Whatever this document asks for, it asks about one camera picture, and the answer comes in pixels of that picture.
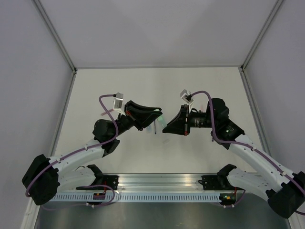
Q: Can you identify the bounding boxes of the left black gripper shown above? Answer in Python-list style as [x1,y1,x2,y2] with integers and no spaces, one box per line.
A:
[112,102,164,139]

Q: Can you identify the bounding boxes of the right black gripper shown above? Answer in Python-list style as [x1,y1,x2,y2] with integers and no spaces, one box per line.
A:
[163,103,217,135]

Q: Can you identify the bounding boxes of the green highlighter marker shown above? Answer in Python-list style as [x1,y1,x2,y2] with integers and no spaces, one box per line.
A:
[161,120,167,128]

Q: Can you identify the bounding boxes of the blue highlighter marker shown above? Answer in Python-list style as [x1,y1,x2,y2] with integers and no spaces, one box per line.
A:
[146,125,152,133]

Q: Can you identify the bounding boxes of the blue ballpoint pen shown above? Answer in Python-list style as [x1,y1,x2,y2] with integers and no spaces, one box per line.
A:
[153,120,157,135]

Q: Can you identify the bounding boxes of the green highlighter cap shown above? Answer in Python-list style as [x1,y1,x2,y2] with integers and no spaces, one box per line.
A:
[157,116,163,122]

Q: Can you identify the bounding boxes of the clear pen cap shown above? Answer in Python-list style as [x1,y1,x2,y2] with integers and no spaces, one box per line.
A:
[163,138,170,144]

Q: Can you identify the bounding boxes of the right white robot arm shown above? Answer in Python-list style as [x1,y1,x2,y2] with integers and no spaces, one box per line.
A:
[163,98,305,219]

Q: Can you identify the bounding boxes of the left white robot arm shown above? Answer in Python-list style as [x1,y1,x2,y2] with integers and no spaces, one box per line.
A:
[21,101,163,206]

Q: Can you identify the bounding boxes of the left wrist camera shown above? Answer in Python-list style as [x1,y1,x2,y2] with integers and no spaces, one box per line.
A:
[113,93,125,115]

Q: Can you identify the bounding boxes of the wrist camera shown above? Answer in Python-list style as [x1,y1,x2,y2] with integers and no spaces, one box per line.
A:
[180,89,194,112]
[113,93,125,115]

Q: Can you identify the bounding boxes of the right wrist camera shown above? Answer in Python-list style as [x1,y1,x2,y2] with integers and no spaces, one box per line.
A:
[180,89,194,112]

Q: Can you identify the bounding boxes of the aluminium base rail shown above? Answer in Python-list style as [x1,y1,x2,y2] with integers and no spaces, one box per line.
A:
[59,173,270,193]

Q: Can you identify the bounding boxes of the white slotted cable duct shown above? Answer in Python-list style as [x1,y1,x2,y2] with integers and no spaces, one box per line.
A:
[51,192,221,203]

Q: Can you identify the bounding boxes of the left aluminium frame post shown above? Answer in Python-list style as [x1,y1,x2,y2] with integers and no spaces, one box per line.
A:
[31,0,77,73]

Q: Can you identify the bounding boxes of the aluminium frame post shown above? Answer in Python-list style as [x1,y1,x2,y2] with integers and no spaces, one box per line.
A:
[31,0,77,73]
[240,0,285,72]

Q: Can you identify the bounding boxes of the right aluminium frame post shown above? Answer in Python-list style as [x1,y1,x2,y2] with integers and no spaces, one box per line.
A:
[240,0,285,72]

